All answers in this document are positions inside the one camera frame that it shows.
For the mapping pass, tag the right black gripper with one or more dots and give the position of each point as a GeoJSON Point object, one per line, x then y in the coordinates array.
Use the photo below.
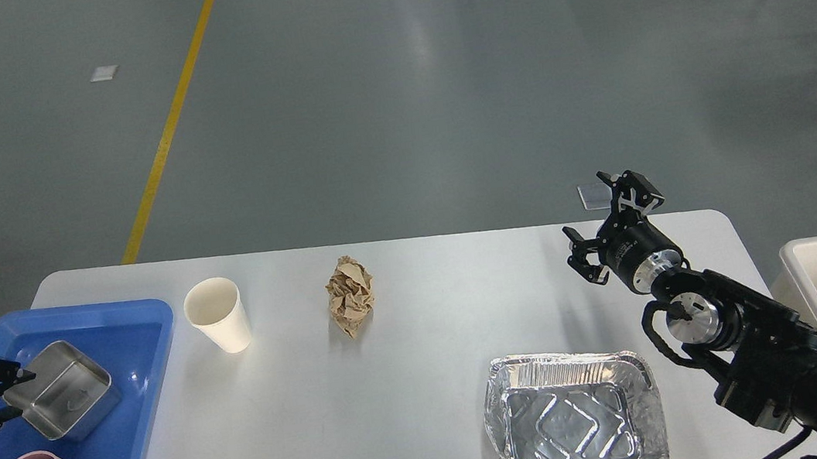
{"type": "Point", "coordinates": [637, 255]}

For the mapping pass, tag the square stainless steel container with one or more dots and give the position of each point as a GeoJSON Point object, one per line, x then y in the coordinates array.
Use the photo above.
{"type": "Point", "coordinates": [70, 395]}

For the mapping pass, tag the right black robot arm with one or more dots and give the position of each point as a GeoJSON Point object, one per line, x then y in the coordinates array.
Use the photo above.
{"type": "Point", "coordinates": [761, 354]}

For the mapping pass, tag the clear floor plate left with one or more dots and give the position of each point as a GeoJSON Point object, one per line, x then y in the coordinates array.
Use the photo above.
{"type": "Point", "coordinates": [596, 197]}

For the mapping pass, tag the blue plastic tray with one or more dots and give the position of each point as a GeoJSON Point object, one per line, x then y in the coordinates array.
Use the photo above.
{"type": "Point", "coordinates": [130, 339]}

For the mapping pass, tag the aluminium foil tray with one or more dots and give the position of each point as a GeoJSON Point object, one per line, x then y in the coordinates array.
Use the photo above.
{"type": "Point", "coordinates": [574, 406]}

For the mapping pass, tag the white paper cup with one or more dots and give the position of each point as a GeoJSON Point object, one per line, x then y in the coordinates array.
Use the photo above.
{"type": "Point", "coordinates": [214, 308]}

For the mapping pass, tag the crumpled brown paper ball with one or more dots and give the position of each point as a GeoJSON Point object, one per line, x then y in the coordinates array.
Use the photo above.
{"type": "Point", "coordinates": [350, 295]}

